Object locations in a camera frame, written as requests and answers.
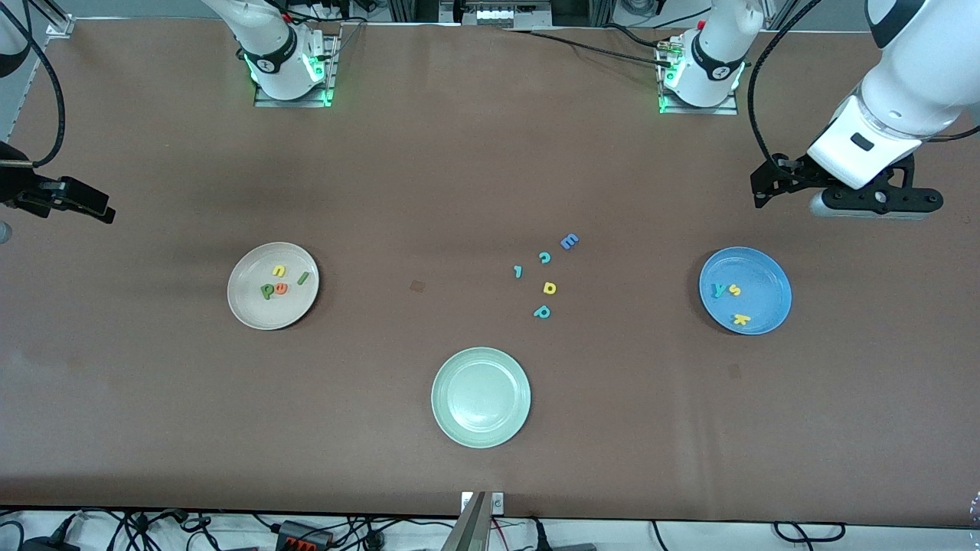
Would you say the blue plate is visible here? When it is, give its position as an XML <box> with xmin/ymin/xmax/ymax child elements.
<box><xmin>698</xmin><ymin>246</ymin><xmax>793</xmax><ymax>336</ymax></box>

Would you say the pale green plate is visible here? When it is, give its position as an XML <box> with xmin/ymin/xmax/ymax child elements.
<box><xmin>431</xmin><ymin>347</ymin><xmax>532</xmax><ymax>449</ymax></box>

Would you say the black power strip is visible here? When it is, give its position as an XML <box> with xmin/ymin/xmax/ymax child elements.
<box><xmin>276</xmin><ymin>520</ymin><xmax>335</xmax><ymax>549</ymax></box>

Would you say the aluminium corner post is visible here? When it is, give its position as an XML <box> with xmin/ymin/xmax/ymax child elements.
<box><xmin>34</xmin><ymin>0</ymin><xmax>76</xmax><ymax>37</ymax></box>

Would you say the aluminium frame profile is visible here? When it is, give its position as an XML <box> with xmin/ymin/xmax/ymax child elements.
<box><xmin>388</xmin><ymin>0</ymin><xmax>459</xmax><ymax>22</ymax></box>

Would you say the black table cable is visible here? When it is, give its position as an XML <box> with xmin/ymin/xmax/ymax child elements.
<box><xmin>601</xmin><ymin>21</ymin><xmax>668</xmax><ymax>50</ymax></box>
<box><xmin>527</xmin><ymin>29</ymin><xmax>675</xmax><ymax>68</ymax></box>

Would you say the beige brown plate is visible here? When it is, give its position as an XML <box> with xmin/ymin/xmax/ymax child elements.
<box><xmin>227</xmin><ymin>242</ymin><xmax>320</xmax><ymax>331</ymax></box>

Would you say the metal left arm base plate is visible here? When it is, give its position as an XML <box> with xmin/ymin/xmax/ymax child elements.
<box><xmin>658</xmin><ymin>42</ymin><xmax>740</xmax><ymax>116</ymax></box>

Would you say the grey metal box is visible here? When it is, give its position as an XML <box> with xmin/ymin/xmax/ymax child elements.
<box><xmin>458</xmin><ymin>0</ymin><xmax>554</xmax><ymax>30</ymax></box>

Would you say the black cable bundle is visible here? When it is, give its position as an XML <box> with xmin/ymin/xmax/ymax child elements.
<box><xmin>57</xmin><ymin>508</ymin><xmax>215</xmax><ymax>551</ymax></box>

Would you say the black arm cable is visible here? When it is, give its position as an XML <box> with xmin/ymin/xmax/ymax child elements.
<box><xmin>746</xmin><ymin>0</ymin><xmax>824</xmax><ymax>163</ymax></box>
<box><xmin>0</xmin><ymin>0</ymin><xmax>67</xmax><ymax>168</ymax></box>

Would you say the black looped cable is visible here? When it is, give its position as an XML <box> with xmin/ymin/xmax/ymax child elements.
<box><xmin>772</xmin><ymin>521</ymin><xmax>848</xmax><ymax>544</ymax></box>

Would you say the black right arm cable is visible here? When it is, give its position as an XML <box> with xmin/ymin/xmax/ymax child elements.
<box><xmin>0</xmin><ymin>0</ymin><xmax>67</xmax><ymax>168</ymax></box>

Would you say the grey metal camera pole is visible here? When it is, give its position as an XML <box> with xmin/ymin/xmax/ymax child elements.
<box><xmin>442</xmin><ymin>492</ymin><xmax>491</xmax><ymax>551</ymax></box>

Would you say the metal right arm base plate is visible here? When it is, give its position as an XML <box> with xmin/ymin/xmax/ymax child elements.
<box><xmin>254</xmin><ymin>31</ymin><xmax>340</xmax><ymax>108</ymax></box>

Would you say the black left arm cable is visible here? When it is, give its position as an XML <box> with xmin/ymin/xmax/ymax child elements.
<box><xmin>746</xmin><ymin>0</ymin><xmax>824</xmax><ymax>163</ymax></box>

